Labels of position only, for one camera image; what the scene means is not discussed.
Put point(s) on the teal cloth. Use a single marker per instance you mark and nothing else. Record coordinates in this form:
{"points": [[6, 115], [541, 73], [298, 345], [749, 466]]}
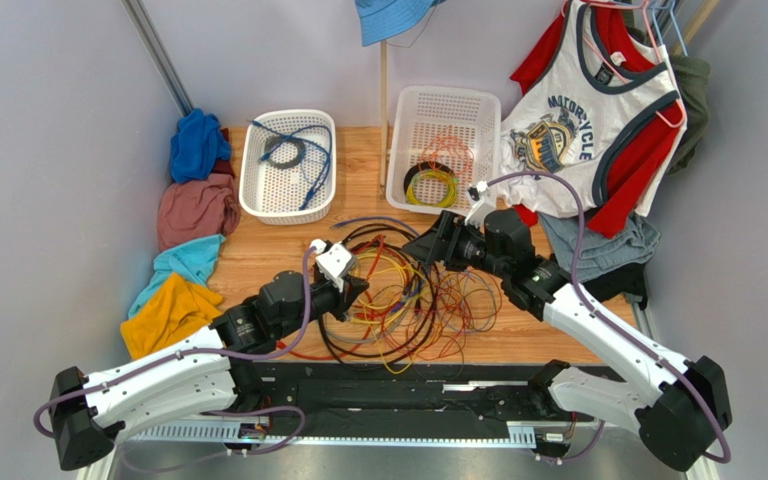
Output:
{"points": [[195, 261]]}

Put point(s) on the folded blue jeans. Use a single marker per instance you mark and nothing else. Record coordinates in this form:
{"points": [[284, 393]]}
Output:
{"points": [[636, 243]]}

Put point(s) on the white basket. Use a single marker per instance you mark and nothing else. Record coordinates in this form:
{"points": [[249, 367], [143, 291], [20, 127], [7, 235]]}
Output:
{"points": [[445, 140], [288, 169]]}

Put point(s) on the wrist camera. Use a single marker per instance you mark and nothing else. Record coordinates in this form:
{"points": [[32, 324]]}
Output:
{"points": [[334, 261], [483, 201]]}

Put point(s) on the blue bucket hat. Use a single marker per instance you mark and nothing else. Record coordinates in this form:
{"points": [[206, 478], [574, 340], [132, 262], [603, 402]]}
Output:
{"points": [[381, 20]]}

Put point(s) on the black garment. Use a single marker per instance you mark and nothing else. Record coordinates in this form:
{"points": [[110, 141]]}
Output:
{"points": [[628, 279]]}

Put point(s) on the white motorcycle tank top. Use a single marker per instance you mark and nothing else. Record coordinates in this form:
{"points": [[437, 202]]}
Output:
{"points": [[598, 120]]}

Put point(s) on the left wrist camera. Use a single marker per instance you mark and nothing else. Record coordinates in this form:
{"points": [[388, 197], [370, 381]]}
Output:
{"points": [[334, 261]]}

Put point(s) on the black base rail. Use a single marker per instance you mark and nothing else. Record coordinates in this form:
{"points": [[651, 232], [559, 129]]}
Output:
{"points": [[432, 403]]}

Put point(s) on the left white basket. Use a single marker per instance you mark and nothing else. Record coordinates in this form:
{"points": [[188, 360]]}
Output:
{"points": [[288, 169]]}

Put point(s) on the blue cloth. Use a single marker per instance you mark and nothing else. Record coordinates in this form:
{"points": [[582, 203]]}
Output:
{"points": [[197, 146]]}

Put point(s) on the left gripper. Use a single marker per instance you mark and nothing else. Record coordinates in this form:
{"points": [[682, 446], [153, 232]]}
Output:
{"points": [[352, 287]]}

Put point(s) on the yellow cloth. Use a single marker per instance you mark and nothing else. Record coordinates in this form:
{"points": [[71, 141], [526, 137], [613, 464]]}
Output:
{"points": [[178, 309]]}

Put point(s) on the green garment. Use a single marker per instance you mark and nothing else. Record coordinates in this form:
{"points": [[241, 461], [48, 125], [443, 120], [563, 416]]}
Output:
{"points": [[692, 77]]}

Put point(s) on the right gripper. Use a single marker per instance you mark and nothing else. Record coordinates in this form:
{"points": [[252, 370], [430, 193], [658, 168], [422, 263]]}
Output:
{"points": [[444, 238]]}

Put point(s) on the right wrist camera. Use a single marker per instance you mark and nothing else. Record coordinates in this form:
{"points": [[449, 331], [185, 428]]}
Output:
{"points": [[483, 201]]}

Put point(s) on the aluminium corner profile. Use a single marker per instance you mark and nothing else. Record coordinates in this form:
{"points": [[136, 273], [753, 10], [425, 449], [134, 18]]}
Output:
{"points": [[154, 45]]}

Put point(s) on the pink cloth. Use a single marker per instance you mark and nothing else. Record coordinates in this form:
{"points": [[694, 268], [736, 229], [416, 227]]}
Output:
{"points": [[196, 209]]}

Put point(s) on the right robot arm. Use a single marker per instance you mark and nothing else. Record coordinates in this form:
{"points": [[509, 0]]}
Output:
{"points": [[678, 407]]}

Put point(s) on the right white basket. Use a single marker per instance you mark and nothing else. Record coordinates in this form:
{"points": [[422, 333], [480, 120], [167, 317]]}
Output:
{"points": [[445, 140]]}

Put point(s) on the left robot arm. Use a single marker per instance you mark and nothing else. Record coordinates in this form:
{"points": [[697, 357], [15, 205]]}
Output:
{"points": [[210, 371]]}

